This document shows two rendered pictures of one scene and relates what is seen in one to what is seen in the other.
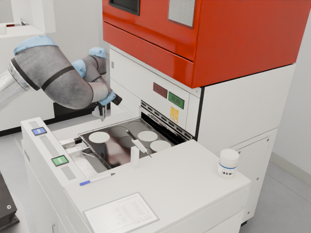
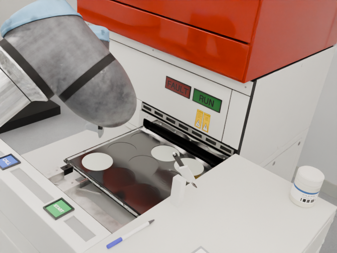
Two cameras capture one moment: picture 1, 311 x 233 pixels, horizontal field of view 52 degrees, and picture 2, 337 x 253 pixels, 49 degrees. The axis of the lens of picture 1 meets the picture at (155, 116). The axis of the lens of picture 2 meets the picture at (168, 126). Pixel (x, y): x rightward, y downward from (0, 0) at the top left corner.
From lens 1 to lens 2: 0.44 m
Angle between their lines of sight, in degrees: 12
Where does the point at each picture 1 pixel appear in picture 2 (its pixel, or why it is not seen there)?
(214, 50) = (272, 27)
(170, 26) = not seen: outside the picture
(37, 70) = (56, 63)
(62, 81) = (105, 80)
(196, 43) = (256, 16)
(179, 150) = (226, 171)
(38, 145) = (13, 186)
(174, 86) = (203, 81)
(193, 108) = (237, 111)
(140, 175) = (191, 219)
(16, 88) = (15, 98)
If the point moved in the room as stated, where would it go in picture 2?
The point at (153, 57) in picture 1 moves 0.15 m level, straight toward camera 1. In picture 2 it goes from (173, 39) to (185, 55)
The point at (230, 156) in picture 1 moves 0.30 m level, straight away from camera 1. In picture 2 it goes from (314, 176) to (292, 123)
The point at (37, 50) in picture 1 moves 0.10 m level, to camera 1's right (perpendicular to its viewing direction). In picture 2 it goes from (54, 24) to (121, 28)
